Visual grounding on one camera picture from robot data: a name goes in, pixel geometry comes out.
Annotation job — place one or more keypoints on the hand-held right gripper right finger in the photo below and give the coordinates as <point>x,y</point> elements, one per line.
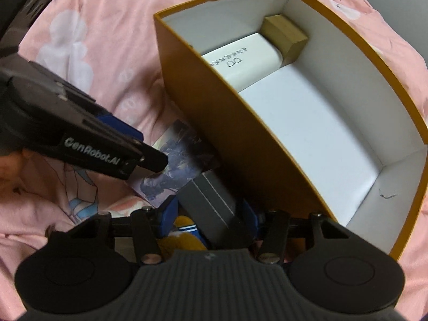
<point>250,219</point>

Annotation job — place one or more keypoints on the pink printed blanket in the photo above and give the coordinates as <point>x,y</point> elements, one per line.
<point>100,40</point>

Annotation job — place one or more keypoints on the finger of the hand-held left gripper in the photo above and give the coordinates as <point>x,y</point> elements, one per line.
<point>123,128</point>
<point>100,152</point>

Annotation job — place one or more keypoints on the white power bank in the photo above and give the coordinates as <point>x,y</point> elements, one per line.
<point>244,60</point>

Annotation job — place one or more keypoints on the brown plush toy blue outfit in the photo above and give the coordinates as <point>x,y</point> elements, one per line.
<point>187,240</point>

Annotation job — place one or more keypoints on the dark grey rectangular box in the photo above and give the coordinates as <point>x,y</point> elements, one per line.
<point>214,204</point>

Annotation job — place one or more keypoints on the orange cardboard box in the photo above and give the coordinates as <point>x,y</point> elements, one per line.
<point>207,113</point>

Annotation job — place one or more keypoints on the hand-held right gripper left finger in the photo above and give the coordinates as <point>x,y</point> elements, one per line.
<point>167,217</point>

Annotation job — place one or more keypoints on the printed picture card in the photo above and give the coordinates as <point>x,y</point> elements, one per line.
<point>182,167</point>

